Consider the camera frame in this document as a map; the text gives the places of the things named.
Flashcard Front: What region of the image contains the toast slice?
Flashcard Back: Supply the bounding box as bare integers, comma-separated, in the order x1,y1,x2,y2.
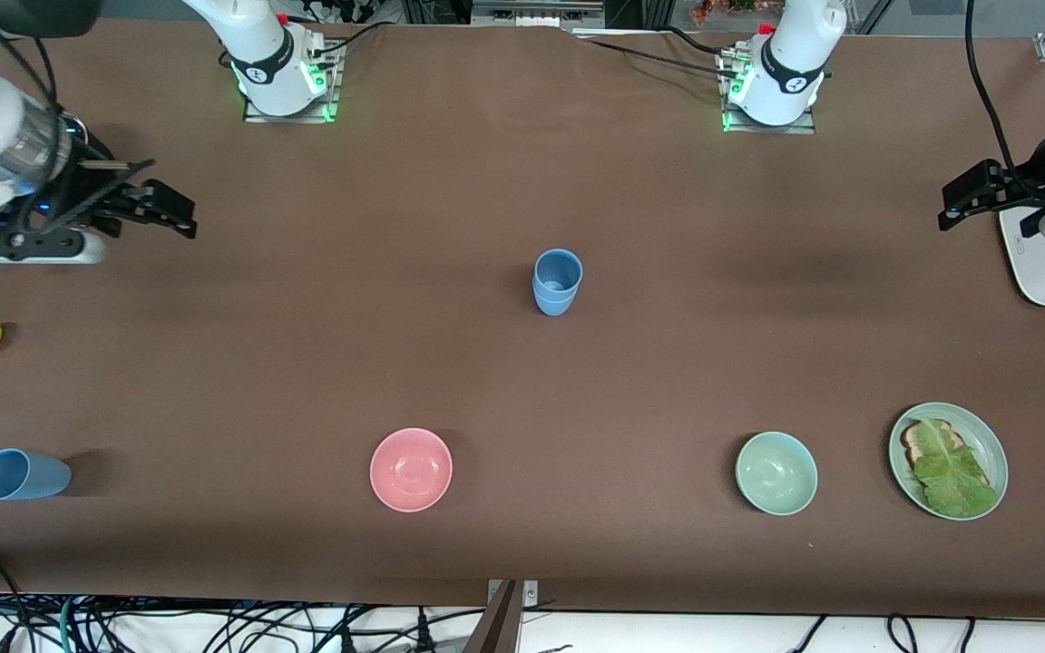
901,418,995,491

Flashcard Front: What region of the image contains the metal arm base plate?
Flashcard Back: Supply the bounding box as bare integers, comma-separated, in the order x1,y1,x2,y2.
720,50,818,135
243,41,342,123

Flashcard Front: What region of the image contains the pale green plate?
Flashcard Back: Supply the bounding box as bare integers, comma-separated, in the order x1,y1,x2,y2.
888,402,1010,521

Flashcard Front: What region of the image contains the green lettuce leaf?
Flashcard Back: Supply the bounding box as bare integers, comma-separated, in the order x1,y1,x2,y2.
913,420,1001,518

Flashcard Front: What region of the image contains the blue plastic cup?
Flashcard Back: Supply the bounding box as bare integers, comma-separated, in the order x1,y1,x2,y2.
533,286,579,317
533,249,584,305
0,448,73,502

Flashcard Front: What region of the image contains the grey power strip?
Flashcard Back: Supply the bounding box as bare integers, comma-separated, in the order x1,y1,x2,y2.
471,0,607,30

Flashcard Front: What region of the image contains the orange artificial plant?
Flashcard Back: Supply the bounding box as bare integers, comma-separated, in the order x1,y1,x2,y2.
690,0,764,24

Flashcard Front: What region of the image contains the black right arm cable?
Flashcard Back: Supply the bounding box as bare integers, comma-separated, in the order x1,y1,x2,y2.
0,18,65,232

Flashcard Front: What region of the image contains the pink bowl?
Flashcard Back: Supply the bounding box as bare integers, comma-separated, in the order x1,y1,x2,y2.
369,427,454,513

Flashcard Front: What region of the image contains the dark metal stand bar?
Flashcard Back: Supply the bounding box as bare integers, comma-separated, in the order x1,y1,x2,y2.
461,580,523,653

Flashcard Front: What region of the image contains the black base cable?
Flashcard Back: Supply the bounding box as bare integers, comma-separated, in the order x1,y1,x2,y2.
309,20,396,57
575,27,746,81

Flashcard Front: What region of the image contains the pale green bowl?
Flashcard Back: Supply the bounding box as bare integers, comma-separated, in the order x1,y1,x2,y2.
735,431,819,517

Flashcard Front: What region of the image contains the small metal bracket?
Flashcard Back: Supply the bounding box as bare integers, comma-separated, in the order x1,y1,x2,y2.
486,579,540,609

